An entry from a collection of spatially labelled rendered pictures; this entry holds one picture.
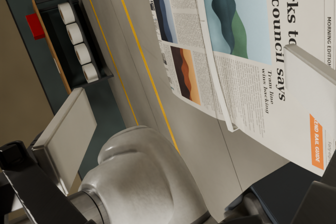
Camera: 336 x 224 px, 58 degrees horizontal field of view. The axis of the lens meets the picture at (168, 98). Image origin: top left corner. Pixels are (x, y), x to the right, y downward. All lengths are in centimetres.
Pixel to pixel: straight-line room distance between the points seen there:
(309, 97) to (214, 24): 23
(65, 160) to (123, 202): 35
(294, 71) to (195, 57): 27
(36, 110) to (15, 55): 116
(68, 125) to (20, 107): 657
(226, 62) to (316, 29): 14
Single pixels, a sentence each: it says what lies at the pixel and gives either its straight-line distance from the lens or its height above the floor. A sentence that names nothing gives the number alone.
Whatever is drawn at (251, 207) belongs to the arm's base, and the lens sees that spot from 61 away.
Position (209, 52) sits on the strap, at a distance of 38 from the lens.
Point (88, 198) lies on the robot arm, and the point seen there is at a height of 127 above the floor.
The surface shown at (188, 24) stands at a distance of 43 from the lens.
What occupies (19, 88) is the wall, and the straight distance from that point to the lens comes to 674.
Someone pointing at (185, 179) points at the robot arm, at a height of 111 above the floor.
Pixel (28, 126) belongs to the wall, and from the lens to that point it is 675.
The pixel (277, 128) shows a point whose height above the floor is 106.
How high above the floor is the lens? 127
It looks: 20 degrees down
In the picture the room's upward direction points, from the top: 113 degrees counter-clockwise
